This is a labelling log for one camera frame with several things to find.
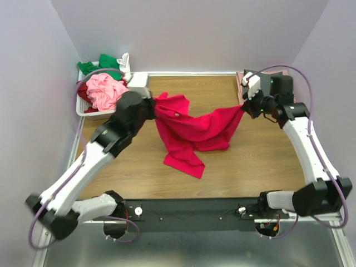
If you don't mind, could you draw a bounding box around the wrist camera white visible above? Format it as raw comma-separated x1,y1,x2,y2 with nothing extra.
241,72,261,101
128,72,151,98

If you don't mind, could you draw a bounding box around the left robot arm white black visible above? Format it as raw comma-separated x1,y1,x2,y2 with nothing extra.
25,91,156,240

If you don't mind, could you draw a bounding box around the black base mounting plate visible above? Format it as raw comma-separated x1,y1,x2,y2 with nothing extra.
102,196,290,239

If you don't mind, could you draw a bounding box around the dark red t shirt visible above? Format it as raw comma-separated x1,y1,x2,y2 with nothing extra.
77,82,97,113

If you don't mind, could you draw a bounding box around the folded grey t shirt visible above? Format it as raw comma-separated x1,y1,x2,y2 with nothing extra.
243,69,288,82

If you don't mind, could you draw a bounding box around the crimson red t shirt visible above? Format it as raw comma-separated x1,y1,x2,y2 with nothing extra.
154,92,244,179

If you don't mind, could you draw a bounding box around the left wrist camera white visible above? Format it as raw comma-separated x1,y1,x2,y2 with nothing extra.
128,72,151,98

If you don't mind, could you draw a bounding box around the light pink t shirt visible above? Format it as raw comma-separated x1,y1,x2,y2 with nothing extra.
86,73,128,111

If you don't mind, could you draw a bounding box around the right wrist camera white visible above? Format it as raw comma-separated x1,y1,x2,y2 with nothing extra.
241,72,261,101

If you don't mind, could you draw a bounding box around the folded dusty pink t shirt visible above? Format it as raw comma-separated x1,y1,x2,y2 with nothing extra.
236,70,288,105

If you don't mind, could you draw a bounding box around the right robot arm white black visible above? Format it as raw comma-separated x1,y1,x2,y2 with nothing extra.
241,72,352,218

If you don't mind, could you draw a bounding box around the white plastic laundry basket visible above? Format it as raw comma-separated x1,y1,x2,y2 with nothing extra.
76,61,130,119

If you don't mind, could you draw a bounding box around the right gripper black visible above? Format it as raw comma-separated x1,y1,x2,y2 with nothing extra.
240,86,276,120

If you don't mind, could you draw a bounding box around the green t shirt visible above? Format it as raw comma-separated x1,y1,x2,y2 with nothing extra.
77,53,123,81

